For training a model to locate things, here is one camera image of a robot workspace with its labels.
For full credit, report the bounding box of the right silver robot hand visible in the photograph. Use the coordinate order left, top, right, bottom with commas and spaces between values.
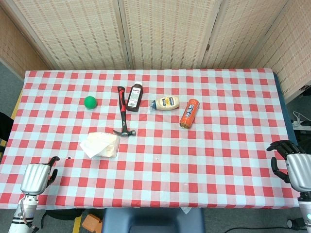
266, 140, 311, 193

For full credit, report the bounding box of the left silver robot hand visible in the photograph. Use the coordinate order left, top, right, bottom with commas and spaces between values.
20, 156, 60, 196

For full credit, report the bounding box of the white paper napkin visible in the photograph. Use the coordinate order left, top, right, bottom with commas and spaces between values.
79, 138, 111, 159

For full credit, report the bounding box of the white power strip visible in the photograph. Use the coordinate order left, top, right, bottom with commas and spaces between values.
292, 111, 311, 131

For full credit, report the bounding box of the orange box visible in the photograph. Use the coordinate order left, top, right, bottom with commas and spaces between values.
82, 213, 103, 233

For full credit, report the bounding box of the green ball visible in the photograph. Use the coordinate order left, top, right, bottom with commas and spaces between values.
84, 96, 98, 110

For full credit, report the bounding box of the red black claw hammer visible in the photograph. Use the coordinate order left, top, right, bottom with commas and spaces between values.
112, 85, 137, 138

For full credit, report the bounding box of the red white checkered tablecloth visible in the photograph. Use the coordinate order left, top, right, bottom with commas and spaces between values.
0, 68, 300, 210

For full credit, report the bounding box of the orange beverage can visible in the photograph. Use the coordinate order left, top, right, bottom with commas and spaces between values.
179, 98, 201, 129

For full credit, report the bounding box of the blue chair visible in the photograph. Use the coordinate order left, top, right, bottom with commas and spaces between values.
101, 207, 206, 233

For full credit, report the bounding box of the brown bottle white cap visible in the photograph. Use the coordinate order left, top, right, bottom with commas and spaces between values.
125, 81, 143, 113

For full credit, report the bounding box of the mayonnaise squeeze bottle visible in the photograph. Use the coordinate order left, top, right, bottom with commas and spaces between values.
149, 96, 180, 111

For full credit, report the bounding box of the bamboo folding screen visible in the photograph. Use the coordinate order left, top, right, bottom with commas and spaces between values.
0, 0, 311, 101

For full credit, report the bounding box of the black cable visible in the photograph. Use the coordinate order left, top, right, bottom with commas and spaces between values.
222, 227, 292, 233

